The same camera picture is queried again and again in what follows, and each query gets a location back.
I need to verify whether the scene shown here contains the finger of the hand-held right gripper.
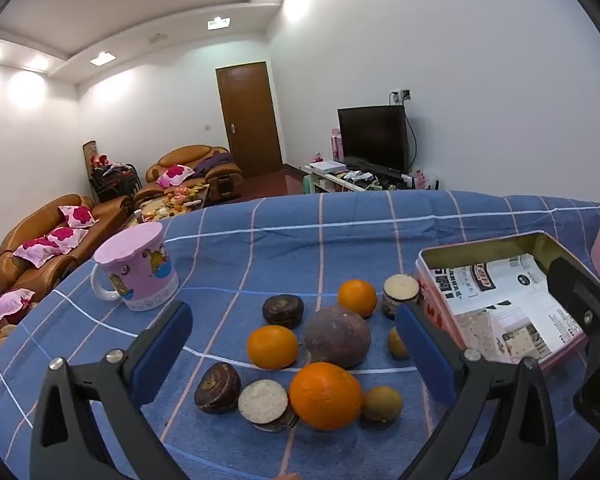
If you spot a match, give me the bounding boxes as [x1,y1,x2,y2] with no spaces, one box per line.
[547,257,600,426]

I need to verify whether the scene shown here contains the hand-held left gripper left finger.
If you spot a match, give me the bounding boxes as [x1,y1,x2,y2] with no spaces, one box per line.
[29,301,194,480]

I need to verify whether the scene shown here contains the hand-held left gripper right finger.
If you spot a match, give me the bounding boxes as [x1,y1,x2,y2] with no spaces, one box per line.
[395,304,566,480]

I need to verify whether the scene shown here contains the small brown kiwi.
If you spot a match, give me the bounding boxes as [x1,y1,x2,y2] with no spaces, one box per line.
[387,326,411,361]
[362,386,404,422]

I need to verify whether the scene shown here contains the cut water chestnut back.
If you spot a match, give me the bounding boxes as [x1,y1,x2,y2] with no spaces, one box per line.
[382,274,421,321]

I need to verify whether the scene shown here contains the cut water chestnut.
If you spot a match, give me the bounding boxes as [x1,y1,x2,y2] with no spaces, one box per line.
[382,274,421,321]
[237,379,301,434]

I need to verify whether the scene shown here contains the dark water chestnut front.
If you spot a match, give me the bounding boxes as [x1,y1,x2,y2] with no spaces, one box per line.
[194,361,242,414]

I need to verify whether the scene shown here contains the dark water chestnut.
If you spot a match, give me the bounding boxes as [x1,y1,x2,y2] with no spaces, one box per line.
[194,361,242,414]
[262,294,305,330]

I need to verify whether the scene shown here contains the small orange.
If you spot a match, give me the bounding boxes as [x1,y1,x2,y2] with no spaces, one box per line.
[338,279,378,319]
[246,325,300,370]

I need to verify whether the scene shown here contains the purple passion fruit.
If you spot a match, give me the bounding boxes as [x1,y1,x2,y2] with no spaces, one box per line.
[304,306,372,370]

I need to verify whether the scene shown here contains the large orange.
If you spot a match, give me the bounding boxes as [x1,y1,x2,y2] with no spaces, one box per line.
[289,361,363,432]

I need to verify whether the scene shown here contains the cut water chestnut front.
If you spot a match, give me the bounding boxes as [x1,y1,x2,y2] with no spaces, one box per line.
[237,379,301,434]

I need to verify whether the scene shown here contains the pink tin box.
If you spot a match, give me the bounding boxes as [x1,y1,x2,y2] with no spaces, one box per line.
[412,230,600,373]

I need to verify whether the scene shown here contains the dark water chestnut back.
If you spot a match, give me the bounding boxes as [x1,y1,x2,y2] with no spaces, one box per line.
[262,294,305,330]

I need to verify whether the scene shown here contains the pink white paper cup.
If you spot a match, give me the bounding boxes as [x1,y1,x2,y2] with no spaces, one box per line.
[90,221,180,312]

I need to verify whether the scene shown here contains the printed paper sheet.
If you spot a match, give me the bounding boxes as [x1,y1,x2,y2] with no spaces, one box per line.
[427,254,586,363]

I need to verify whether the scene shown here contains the coffee table with snacks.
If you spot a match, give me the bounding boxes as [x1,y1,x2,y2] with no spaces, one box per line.
[130,185,211,223]

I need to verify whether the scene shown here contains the pink floral cushion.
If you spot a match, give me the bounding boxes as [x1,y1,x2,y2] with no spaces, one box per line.
[152,164,196,188]
[12,237,61,267]
[46,226,88,253]
[57,205,97,228]
[0,289,36,325]

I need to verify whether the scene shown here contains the blue plaid cloth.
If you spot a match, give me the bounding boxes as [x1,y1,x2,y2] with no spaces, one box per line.
[0,189,600,480]

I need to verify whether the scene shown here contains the stacked dark chairs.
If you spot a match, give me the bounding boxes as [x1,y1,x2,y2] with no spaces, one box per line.
[89,162,141,203]

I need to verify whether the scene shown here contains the pink flowered plastic bag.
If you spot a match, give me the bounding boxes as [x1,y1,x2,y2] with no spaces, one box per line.
[414,167,439,191]

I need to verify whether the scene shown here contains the purple cloth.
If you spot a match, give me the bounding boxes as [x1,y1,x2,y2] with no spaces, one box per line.
[195,152,237,176]

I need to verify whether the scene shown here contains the brown leather armchair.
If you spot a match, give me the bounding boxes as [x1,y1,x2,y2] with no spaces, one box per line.
[135,145,245,206]

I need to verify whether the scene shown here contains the white television stand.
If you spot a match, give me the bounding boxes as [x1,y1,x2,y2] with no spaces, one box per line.
[302,160,411,196]

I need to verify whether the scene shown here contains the black television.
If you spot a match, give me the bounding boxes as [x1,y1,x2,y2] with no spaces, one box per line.
[337,105,411,173]

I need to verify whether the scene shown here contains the brown wooden door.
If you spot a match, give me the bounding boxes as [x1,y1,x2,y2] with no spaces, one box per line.
[216,61,284,178]

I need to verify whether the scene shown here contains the black power cable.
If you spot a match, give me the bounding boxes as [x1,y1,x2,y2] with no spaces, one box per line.
[404,104,417,173]

